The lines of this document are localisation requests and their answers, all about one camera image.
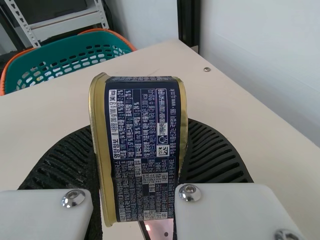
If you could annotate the teal shopping basket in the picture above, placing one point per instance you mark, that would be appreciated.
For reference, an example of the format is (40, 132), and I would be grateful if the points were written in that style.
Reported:
(62, 52)

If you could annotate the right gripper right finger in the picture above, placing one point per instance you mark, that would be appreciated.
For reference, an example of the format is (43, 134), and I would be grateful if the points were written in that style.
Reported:
(220, 212)

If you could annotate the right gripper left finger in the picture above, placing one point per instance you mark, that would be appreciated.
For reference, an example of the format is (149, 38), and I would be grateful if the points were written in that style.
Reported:
(50, 212)

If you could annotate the black post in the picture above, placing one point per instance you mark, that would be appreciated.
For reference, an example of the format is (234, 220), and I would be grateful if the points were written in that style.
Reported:
(187, 22)

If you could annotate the rectangular tin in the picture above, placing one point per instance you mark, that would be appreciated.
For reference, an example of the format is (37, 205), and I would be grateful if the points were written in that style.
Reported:
(140, 125)

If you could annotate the white metal shelf rack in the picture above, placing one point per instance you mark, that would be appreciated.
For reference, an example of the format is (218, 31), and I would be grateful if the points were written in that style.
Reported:
(65, 26)

